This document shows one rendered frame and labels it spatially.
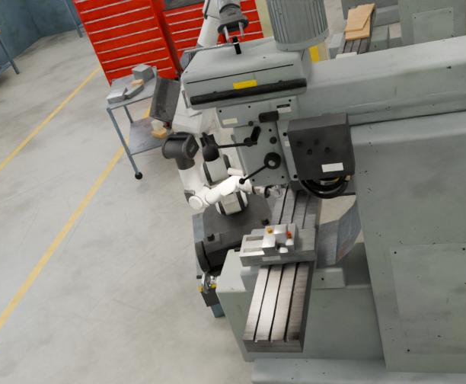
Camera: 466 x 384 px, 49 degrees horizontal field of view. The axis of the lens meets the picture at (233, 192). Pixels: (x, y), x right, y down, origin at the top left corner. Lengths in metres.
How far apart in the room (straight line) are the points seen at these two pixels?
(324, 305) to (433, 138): 1.07
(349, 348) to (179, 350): 1.20
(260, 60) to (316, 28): 0.22
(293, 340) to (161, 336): 1.71
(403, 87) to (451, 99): 0.17
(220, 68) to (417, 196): 0.88
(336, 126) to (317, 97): 0.27
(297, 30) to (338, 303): 1.33
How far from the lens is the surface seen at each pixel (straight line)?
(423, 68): 1.94
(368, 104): 1.98
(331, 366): 2.92
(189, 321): 3.67
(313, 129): 1.74
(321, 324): 2.73
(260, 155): 2.15
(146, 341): 3.70
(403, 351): 2.74
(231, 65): 1.97
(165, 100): 2.56
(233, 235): 3.23
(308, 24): 1.90
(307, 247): 2.34
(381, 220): 2.14
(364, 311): 2.63
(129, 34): 7.48
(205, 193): 2.62
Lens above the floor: 2.55
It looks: 33 degrees down
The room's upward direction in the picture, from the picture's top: 19 degrees counter-clockwise
